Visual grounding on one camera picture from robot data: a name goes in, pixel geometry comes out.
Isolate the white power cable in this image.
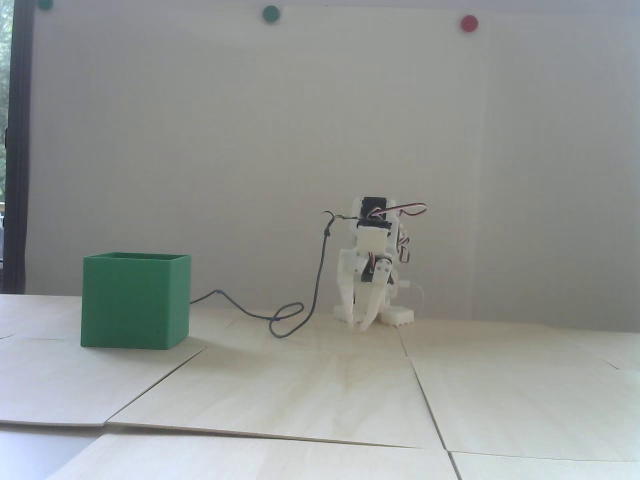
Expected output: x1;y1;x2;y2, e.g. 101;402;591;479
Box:
404;281;425;317

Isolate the dark camera cable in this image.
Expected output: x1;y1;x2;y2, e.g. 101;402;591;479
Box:
190;211;361;338

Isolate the dark window frame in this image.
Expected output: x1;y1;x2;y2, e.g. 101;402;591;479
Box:
10;0;36;295

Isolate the green open box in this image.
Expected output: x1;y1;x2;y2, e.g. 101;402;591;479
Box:
81;252;193;351

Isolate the light plywood sheet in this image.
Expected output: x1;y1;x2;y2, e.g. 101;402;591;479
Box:
46;433;462;480
106;307;447;449
398;321;640;462
449;451;640;480
0;294;207;427

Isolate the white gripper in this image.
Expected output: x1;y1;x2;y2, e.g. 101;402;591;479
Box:
338;227;396;332

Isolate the white backdrop board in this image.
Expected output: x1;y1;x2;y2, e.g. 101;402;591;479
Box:
30;4;640;331

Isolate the black wrist camera board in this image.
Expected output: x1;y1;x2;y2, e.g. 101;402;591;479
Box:
345;215;393;231

